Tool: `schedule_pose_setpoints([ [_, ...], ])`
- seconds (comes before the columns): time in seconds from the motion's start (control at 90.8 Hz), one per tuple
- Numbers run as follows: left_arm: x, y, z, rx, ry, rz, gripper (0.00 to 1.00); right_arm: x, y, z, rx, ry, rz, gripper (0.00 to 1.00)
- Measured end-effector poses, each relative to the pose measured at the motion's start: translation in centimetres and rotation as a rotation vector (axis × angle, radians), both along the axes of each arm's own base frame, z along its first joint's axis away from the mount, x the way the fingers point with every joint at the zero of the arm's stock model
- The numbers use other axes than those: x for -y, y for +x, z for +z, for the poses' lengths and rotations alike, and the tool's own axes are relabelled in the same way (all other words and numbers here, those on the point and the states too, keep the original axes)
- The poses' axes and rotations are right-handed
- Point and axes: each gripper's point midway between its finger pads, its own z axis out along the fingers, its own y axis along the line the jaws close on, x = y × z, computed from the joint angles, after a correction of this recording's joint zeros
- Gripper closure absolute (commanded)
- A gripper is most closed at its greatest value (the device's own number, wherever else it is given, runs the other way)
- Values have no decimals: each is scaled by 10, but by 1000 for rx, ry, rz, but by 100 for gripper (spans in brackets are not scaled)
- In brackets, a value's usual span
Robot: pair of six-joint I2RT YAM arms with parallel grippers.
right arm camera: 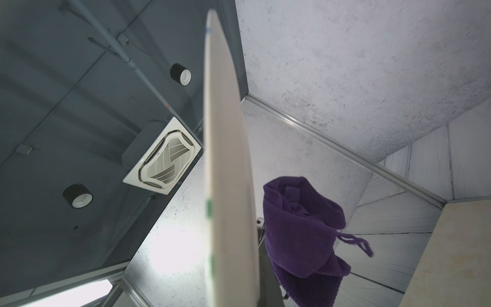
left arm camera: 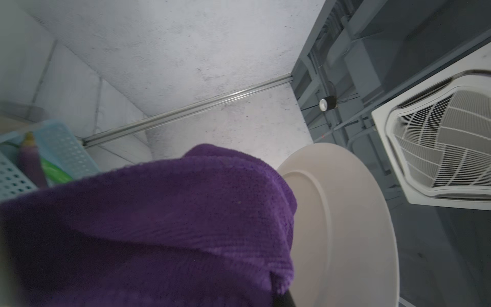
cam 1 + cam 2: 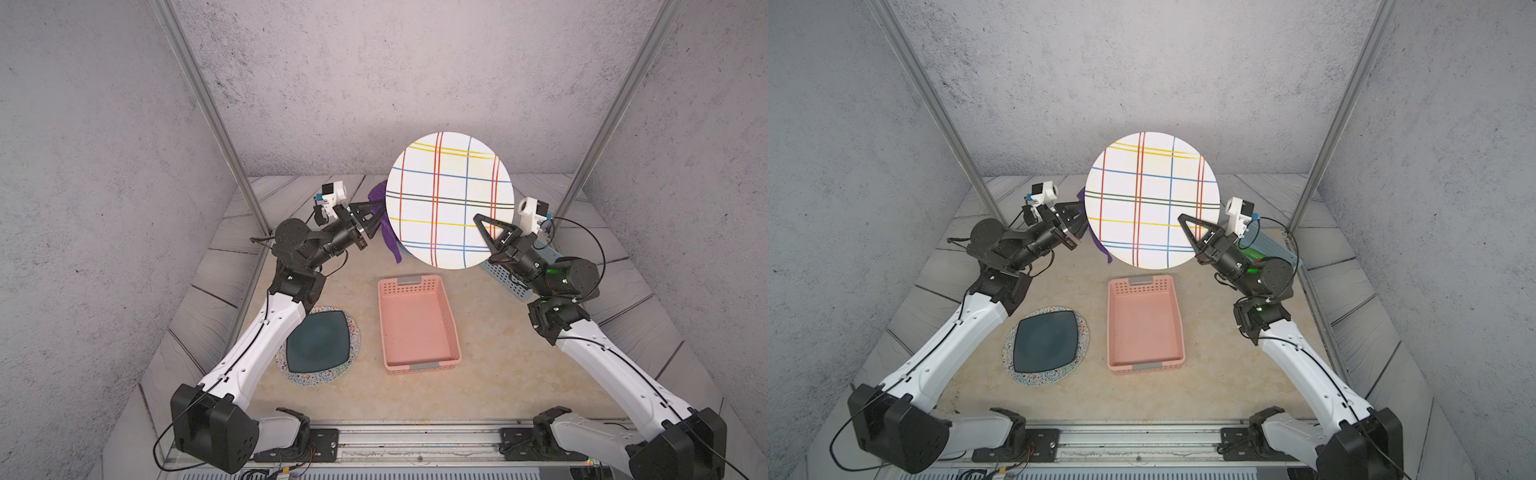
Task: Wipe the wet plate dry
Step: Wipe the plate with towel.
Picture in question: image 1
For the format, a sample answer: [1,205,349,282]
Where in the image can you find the square ceiling air vent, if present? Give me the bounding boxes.
[121,117,202,195]

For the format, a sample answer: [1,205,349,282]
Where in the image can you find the bright ceiling light strip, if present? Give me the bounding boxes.
[24,280,113,307]

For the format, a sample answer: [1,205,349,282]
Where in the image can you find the near black ceiling spotlight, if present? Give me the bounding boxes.
[62,184,93,209]

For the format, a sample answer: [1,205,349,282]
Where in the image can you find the left metal frame pole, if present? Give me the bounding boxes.
[245,93,448,209]

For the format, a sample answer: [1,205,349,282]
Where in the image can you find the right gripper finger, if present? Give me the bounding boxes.
[258,238,285,307]

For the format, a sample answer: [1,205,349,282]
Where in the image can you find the plaid striped round plate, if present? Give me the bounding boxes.
[203,10,260,306]

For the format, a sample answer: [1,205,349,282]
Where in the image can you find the black ceiling spotlight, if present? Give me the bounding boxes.
[170,63,192,86]
[62,184,93,209]

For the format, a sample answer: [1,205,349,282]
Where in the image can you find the far black ceiling spotlight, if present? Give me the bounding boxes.
[170,63,192,86]

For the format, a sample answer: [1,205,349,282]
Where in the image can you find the grey ceiling pipe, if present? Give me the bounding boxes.
[69,0,193,133]

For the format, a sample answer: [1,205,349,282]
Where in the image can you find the purple cloth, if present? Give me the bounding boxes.
[263,177,373,306]

